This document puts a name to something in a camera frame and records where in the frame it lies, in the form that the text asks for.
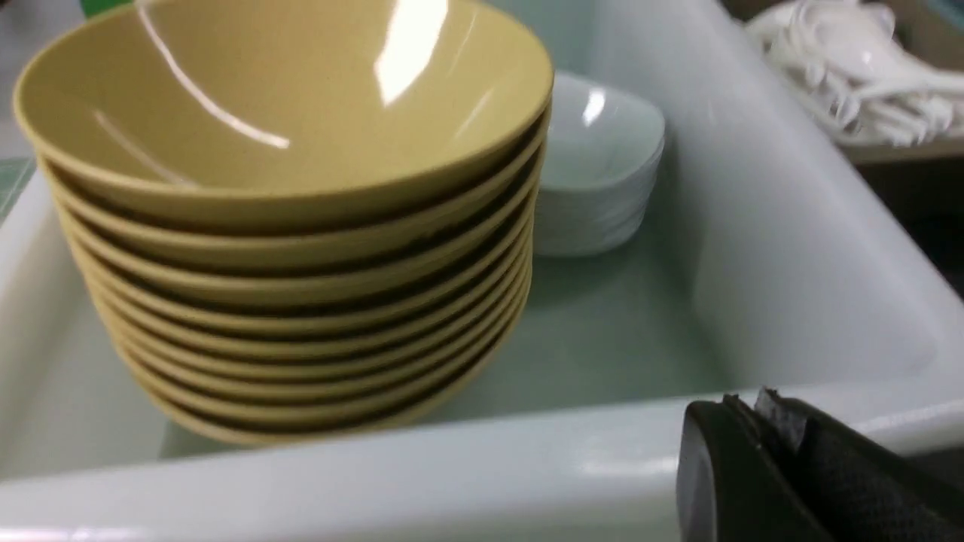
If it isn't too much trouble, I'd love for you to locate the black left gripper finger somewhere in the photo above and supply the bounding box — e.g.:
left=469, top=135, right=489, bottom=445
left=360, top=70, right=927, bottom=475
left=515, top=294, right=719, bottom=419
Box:
left=676, top=388, right=963, bottom=541

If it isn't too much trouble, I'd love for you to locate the yellow noodle bowl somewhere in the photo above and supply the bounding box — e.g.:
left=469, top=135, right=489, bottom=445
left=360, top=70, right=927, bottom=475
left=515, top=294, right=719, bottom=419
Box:
left=13, top=1, right=554, bottom=233

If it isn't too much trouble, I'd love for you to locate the large white plastic tub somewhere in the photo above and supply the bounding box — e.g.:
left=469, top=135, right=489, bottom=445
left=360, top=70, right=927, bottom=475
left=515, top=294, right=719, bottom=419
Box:
left=2, top=1, right=962, bottom=541

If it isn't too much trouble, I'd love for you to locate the black plastic serving tray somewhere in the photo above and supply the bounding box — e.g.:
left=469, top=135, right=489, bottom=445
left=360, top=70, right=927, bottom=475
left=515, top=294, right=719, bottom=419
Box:
left=857, top=157, right=963, bottom=298

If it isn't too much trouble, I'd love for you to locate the stack of white dishes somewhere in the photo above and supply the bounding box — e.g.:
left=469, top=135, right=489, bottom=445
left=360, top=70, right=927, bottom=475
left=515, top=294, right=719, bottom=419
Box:
left=533, top=71, right=666, bottom=258

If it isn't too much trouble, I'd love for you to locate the pile of white spoons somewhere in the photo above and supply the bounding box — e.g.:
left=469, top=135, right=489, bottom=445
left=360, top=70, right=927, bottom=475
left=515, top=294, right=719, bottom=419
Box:
left=743, top=1, right=963, bottom=148

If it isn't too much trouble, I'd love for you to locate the olive plastic spoon bin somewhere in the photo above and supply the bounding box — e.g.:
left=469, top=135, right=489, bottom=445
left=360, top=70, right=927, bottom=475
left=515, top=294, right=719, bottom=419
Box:
left=723, top=0, right=964, bottom=166

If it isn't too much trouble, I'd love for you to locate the stack of yellow bowls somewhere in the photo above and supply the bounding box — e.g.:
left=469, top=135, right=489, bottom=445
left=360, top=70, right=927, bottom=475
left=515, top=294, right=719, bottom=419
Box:
left=38, top=113, right=547, bottom=446

